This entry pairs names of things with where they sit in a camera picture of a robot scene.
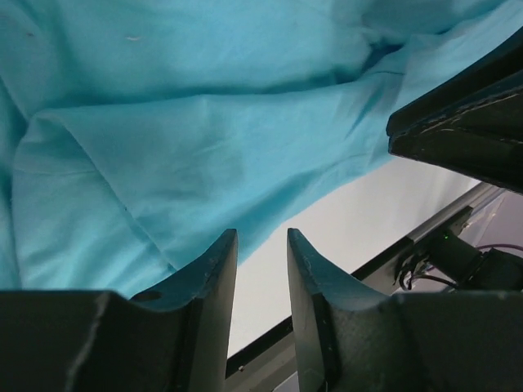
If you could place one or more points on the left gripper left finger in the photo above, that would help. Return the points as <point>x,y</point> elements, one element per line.
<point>173,336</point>

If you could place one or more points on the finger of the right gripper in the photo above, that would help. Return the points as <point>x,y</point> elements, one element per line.
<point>471,124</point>

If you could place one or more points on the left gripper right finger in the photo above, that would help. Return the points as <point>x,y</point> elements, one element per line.
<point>349,337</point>

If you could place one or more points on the light blue t-shirt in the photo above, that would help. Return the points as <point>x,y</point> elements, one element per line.
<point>133,133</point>

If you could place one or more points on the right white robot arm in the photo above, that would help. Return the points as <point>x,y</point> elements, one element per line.
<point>468,267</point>

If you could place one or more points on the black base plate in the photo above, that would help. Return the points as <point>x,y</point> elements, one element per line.
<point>270,364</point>

